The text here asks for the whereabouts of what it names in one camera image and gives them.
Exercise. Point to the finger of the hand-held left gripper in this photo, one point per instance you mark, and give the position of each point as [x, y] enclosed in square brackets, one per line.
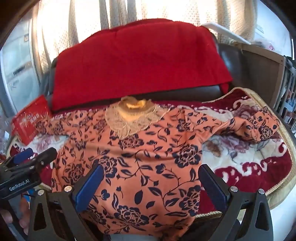
[23, 155]
[47, 155]

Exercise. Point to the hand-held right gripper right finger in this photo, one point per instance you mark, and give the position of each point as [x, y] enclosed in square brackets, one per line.
[212, 188]

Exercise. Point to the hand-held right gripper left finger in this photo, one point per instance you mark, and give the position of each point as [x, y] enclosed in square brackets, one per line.
[89, 188]

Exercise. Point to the orange floral garment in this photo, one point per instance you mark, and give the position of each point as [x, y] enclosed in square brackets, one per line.
[143, 162]

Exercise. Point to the person's left hand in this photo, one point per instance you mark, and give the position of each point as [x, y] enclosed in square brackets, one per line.
[24, 208]

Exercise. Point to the red printed box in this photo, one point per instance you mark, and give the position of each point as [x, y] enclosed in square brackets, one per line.
[27, 120]

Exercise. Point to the red cream floral blanket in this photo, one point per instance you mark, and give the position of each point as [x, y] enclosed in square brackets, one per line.
[242, 150]

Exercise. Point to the white appliance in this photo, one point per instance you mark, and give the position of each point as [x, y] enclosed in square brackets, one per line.
[18, 69]

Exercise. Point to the wooden crib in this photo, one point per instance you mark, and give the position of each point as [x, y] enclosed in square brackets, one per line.
[261, 69]

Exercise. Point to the red fleece cloth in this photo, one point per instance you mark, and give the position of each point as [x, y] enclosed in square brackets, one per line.
[138, 62]

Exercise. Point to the dark leather sofa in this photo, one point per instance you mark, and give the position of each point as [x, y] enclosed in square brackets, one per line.
[229, 55]

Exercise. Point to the white board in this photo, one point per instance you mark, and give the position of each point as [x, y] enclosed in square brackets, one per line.
[222, 30]

